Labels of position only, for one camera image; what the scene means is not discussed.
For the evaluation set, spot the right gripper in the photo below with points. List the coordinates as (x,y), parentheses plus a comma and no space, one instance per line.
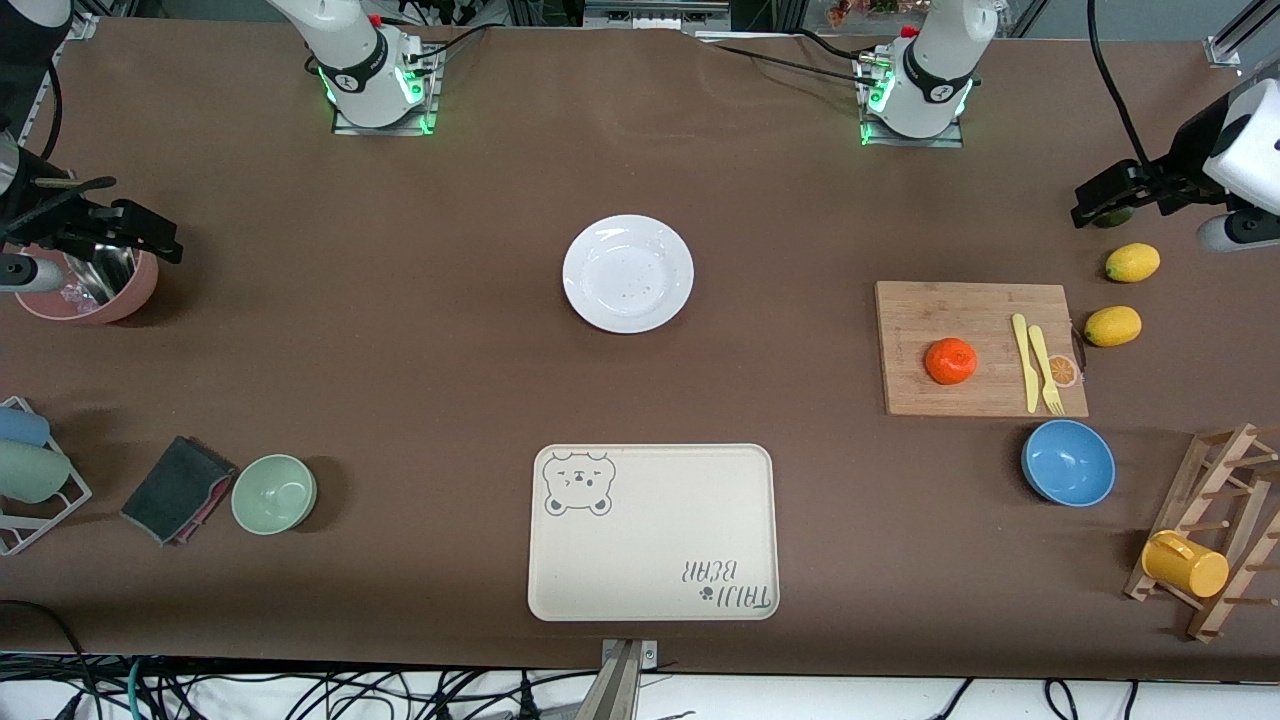
(38,215)

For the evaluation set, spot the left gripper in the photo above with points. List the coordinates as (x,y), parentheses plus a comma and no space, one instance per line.
(1178,171)

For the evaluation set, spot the orange fruit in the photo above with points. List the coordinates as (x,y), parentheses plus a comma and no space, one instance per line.
(950,361)

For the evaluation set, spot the white round plate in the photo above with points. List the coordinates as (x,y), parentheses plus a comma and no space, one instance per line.
(628,274)

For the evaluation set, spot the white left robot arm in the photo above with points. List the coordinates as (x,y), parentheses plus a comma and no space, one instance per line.
(930,70)

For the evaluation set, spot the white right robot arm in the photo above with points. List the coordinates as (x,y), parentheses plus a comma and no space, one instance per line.
(360,70)

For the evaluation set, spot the dark green avocado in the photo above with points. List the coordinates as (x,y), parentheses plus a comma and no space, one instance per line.
(1118,218)

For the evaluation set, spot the metal scoop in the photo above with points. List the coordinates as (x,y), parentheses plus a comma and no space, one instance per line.
(105,275)

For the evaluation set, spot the pink bowl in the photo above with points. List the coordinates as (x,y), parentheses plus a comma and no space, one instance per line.
(135,290)

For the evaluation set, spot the yellow lemon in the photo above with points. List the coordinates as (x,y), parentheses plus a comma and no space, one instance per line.
(1133,262)
(1113,326)

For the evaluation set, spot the yellow plastic knife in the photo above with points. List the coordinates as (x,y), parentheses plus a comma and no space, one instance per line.
(1024,350)

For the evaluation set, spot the yellow plastic fork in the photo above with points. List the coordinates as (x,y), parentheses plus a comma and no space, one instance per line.
(1043,360)

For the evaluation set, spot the orange slice charm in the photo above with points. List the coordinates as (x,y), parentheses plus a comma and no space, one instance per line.
(1066,374)

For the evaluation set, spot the wooden cutting board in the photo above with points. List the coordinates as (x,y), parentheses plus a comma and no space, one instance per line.
(940,320)

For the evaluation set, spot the aluminium corner profile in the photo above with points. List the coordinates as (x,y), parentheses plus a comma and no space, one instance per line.
(1235,40)

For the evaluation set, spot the light blue cup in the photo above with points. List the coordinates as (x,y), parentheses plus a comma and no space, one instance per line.
(22,426)

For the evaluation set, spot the dark grey folded cloth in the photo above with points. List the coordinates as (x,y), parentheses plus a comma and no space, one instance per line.
(170,488)

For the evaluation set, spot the pale green cup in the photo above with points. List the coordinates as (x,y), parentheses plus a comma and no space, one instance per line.
(30,472)

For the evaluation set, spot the blue bowl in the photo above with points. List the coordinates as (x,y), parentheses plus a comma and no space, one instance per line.
(1068,463)

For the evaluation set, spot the wooden cup rack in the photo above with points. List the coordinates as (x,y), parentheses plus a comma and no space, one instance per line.
(1215,455)

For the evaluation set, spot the pink folded cloth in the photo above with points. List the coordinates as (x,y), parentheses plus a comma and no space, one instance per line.
(213,505)

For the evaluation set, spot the light green bowl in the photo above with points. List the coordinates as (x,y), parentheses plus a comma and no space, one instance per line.
(274,494)

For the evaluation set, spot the yellow cup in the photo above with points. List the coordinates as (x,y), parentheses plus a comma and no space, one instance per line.
(1185,566)

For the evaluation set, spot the cream bear print tray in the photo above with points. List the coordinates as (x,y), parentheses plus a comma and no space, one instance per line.
(660,540)

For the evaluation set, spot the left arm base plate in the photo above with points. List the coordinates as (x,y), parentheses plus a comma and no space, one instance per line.
(950,140)

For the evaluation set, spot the aluminium corner bracket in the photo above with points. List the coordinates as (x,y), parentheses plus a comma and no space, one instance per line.
(82,25)

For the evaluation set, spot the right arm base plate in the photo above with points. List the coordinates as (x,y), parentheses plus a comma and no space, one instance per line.
(425,110)

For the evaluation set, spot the aluminium frame bar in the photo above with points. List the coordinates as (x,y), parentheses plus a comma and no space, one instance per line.
(650,15)

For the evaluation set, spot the aluminium camera mount post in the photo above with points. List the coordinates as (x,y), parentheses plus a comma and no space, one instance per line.
(622,680)

